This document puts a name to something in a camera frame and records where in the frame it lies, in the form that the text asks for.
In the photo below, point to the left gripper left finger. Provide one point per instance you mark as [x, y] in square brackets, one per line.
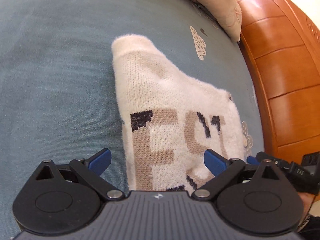
[88, 172]

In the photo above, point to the person's right hand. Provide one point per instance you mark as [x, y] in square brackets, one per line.
[307, 200]

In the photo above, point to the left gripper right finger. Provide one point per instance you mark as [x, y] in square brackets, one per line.
[225, 172]

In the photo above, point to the orange wooden headboard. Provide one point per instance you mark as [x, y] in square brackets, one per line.
[280, 45]

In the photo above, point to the cream knit sweater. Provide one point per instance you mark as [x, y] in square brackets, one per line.
[169, 119]

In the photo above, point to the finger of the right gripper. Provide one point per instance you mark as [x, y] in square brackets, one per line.
[252, 160]
[278, 162]

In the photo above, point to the blue floral bed sheet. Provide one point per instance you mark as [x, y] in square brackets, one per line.
[58, 98]

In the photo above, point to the cream floral pillow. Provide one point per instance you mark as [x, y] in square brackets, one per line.
[217, 5]

